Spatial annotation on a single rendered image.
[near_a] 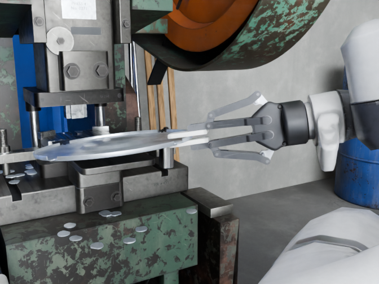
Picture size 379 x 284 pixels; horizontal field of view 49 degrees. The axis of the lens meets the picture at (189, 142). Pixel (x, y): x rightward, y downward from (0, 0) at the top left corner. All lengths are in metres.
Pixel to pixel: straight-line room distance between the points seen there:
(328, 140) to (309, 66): 2.40
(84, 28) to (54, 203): 0.37
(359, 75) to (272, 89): 2.22
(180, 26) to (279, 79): 1.73
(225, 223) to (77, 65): 0.45
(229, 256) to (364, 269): 0.68
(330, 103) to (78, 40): 0.53
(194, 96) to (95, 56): 1.62
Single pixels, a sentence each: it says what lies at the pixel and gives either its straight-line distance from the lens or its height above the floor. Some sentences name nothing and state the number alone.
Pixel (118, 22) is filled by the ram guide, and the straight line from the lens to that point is 0.93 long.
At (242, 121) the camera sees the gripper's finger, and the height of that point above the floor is 0.86.
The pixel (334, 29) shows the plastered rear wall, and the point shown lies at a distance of 3.21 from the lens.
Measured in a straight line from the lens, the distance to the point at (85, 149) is 0.75.
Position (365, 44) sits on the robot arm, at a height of 0.99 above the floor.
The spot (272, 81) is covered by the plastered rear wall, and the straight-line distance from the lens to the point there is 2.83.
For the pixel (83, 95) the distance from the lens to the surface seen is 0.94.
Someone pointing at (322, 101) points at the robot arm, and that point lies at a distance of 0.70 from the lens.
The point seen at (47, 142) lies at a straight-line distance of 0.98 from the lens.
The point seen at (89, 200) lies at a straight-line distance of 0.87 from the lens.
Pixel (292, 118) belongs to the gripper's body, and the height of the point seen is 0.87.
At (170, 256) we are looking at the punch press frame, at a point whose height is 0.54.
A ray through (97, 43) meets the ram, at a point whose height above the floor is 0.99.
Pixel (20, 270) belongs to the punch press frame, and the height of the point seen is 0.59.
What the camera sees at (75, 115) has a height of 0.83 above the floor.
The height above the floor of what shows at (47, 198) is 0.69.
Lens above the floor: 0.98
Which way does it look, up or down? 13 degrees down
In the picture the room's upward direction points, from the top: straight up
